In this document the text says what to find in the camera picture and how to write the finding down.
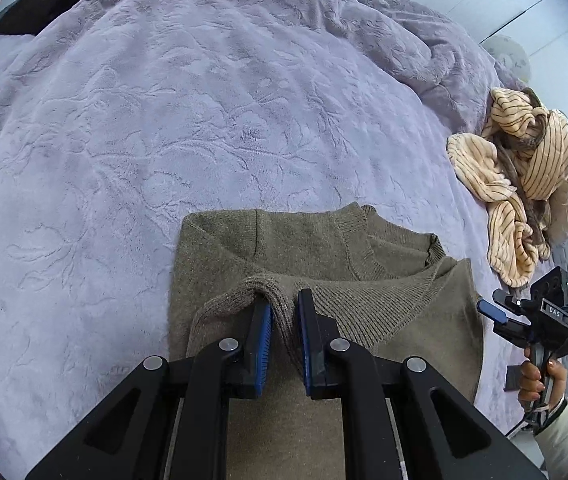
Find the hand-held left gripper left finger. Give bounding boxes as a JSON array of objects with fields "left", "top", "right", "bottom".
[{"left": 24, "top": 287, "right": 272, "bottom": 480}]

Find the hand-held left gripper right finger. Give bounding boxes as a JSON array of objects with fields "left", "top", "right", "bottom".
[{"left": 298, "top": 288, "right": 547, "bottom": 480}]

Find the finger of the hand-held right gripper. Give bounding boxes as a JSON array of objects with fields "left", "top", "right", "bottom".
[
  {"left": 476, "top": 297, "right": 512, "bottom": 325},
  {"left": 494, "top": 322, "right": 532, "bottom": 348}
]

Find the olive knitted sweater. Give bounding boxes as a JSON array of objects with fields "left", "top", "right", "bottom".
[{"left": 169, "top": 203, "right": 485, "bottom": 480}]

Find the person's right forearm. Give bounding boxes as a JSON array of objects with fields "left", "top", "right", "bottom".
[{"left": 534, "top": 397, "right": 568, "bottom": 480}]

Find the person's right hand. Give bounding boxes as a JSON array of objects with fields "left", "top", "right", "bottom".
[{"left": 518, "top": 345, "right": 567, "bottom": 407}]

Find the beige striped fleece garment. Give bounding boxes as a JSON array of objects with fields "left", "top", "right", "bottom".
[{"left": 446, "top": 87, "right": 568, "bottom": 288}]

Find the purple embossed blanket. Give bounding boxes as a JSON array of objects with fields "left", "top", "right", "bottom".
[{"left": 0, "top": 0, "right": 555, "bottom": 480}]

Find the white round cushion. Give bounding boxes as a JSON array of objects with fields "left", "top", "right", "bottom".
[{"left": 484, "top": 35, "right": 532, "bottom": 83}]

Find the thin dark cable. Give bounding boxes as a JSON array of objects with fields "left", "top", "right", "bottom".
[{"left": 506, "top": 405, "right": 550, "bottom": 436}]

